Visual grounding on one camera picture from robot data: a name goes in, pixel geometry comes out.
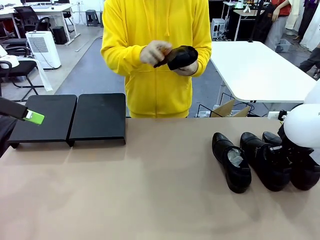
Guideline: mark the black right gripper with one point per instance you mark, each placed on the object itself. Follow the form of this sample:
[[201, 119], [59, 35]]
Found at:
[[291, 150]]

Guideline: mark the black leather dress shoe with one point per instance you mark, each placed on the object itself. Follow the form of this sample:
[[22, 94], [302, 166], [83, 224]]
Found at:
[[182, 57], [303, 175], [236, 177], [267, 172]]

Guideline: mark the yellow-sleeved left forearm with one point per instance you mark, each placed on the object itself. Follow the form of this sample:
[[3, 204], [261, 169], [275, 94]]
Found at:
[[203, 57]]

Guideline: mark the yellow-sleeved right forearm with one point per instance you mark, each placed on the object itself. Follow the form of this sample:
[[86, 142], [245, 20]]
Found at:
[[117, 62]]

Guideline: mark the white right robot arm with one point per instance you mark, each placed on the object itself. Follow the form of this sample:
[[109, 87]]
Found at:
[[302, 125]]

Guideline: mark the black metal shoe stand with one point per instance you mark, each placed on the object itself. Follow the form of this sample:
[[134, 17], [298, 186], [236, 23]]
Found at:
[[100, 117], [42, 117]]

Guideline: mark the person's left hand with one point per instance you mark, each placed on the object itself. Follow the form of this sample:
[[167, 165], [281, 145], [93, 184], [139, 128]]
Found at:
[[187, 71]]

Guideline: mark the person's right hand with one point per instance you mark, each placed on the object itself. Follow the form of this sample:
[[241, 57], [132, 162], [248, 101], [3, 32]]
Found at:
[[150, 53]]

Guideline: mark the black fabric cover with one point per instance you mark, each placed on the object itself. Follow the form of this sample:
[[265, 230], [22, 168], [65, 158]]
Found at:
[[6, 132]]

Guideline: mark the white power strip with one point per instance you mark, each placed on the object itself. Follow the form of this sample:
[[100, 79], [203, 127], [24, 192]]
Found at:
[[273, 115]]

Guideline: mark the white garment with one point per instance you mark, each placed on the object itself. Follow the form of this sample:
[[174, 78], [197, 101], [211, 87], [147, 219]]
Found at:
[[13, 61]]

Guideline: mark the white air purifier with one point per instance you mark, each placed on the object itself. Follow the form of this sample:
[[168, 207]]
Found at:
[[42, 50]]

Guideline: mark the brown cardboard box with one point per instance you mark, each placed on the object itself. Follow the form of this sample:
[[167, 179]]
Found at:
[[223, 108]]

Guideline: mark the black computer tower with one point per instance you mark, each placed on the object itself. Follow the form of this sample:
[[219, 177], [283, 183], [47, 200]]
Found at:
[[60, 35]]

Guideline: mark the black mesh office chair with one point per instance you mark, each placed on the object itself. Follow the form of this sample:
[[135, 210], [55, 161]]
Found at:
[[27, 17]]

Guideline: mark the seated person's dark leg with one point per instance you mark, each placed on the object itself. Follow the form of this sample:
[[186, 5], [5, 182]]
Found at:
[[311, 61]]

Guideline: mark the grey storage bin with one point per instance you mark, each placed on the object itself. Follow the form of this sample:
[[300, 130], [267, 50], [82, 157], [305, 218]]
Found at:
[[283, 46]]

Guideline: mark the white office desk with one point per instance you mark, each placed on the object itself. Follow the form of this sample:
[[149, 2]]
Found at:
[[50, 8]]

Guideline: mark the grey plastic stool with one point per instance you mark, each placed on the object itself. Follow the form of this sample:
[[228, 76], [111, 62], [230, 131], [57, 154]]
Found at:
[[91, 18], [101, 21]]

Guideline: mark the bystander in red top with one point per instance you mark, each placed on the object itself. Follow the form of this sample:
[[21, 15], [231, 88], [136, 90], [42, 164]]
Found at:
[[278, 27]]

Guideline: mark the person in yellow hoodie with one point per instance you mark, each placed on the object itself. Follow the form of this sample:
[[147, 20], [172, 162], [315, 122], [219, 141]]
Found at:
[[155, 95]]

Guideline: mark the white computer case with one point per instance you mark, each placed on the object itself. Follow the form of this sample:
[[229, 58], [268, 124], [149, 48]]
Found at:
[[218, 27]]

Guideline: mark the wooden top desk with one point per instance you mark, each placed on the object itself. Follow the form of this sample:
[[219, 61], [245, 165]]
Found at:
[[250, 12]]

